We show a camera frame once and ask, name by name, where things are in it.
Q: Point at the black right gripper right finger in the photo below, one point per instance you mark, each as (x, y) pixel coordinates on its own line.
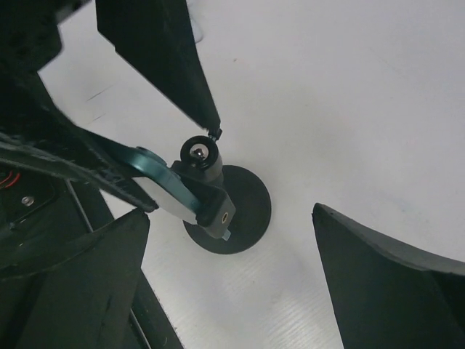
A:
(386, 293)

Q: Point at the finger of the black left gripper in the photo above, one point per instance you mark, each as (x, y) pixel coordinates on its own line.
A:
(36, 135)
(156, 39)

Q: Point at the green phone black screen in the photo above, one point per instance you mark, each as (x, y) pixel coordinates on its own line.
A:
(154, 176)

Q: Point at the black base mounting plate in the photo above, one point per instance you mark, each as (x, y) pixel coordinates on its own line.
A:
(39, 212)

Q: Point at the black phone stand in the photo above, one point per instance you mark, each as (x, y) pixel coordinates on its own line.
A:
(235, 205)

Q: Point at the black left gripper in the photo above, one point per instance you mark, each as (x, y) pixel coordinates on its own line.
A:
(30, 40)

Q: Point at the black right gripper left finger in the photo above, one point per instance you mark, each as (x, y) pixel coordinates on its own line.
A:
(77, 295)

